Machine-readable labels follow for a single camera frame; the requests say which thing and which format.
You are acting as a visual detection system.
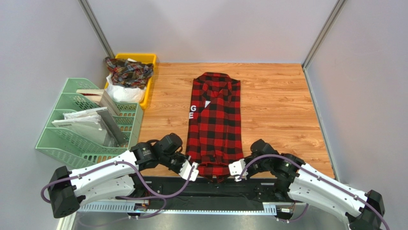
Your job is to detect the brown book in rack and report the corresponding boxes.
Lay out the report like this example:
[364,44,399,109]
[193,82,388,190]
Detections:
[76,89,110,105]

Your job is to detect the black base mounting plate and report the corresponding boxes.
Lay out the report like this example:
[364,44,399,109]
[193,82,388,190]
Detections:
[129,176,294,211]

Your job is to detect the papers in file rack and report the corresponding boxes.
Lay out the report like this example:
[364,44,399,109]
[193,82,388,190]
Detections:
[51,107,127,147]

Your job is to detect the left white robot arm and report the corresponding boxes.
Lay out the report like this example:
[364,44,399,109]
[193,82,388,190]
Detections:
[41,133,198,219]

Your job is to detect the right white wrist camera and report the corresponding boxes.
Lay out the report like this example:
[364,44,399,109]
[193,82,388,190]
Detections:
[228,159,248,182]

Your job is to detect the aluminium rail frame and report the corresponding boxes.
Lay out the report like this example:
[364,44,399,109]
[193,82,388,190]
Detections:
[57,179,364,230]

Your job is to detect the yellow plastic bin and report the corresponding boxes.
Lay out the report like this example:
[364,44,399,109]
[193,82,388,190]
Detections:
[103,53,157,109]

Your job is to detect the multicolour plaid shirt in bin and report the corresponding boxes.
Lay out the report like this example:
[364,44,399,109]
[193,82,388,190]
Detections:
[104,57,154,89]

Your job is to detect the red black plaid shirt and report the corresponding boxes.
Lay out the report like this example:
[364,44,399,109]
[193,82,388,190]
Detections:
[185,72,244,183]

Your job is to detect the green plastic file rack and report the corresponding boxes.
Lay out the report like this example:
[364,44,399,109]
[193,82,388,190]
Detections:
[35,78,144,169]

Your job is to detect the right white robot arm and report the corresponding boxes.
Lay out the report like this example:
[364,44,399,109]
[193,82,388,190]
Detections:
[239,139,389,230]

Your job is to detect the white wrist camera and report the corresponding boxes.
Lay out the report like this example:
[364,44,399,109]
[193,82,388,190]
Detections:
[179,160,199,182]
[228,159,248,182]

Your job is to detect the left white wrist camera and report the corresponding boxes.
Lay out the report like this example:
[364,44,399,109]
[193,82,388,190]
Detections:
[179,160,199,182]

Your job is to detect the white cloth in bin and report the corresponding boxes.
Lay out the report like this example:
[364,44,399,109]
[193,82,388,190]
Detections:
[105,74,147,103]

